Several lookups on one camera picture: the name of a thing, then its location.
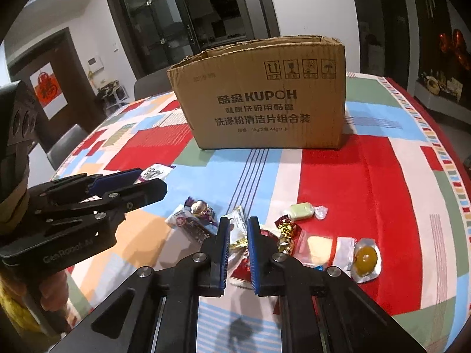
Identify grey upholstered chair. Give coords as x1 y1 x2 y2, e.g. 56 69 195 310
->
134 69 175 101
47 124 89 171

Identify pale yellow wafer packet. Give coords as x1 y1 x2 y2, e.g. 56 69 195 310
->
294 233 356 270

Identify person's left hand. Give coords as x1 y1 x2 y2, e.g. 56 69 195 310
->
39 277 73 314

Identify black and white snack packet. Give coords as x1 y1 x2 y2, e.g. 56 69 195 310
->
139 164 173 184

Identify green candy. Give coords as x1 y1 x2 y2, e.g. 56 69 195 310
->
283 202 328 222

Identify purple packet with gold ball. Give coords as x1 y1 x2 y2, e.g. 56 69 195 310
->
183 196 221 245

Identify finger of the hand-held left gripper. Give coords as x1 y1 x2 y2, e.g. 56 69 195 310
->
27 168 145 207
35 178 168 229

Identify low cabinet with ornaments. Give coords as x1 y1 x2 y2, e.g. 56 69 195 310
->
415 71 471 119

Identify white shoe rack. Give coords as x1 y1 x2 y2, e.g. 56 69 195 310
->
97 81 128 106

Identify red paper door decoration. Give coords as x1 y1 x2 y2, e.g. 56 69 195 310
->
34 63 69 110

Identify brown wooden door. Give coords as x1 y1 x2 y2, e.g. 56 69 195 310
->
7 27 97 155

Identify red balloons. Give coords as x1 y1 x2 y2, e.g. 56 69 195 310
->
438 29 469 67

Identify colourful patchwork tablecloth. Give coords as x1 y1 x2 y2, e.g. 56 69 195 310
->
49 71 471 353

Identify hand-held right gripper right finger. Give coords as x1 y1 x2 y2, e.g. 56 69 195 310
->
247 216 438 353

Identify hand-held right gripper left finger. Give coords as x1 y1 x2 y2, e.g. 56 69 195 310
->
48 217 231 353

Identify long fruit leather packet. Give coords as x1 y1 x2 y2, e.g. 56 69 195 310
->
225 205 248 245

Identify red snack packet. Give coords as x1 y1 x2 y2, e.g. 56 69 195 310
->
230 228 281 292

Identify yellow jelly cup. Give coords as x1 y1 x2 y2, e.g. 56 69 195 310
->
348 238 379 284

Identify dark framed glass door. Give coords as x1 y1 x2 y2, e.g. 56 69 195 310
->
104 0 281 79

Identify brown cardboard box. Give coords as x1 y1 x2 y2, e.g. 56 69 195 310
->
167 36 347 150

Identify white purple snack packet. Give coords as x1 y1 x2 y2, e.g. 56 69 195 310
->
167 206 194 229

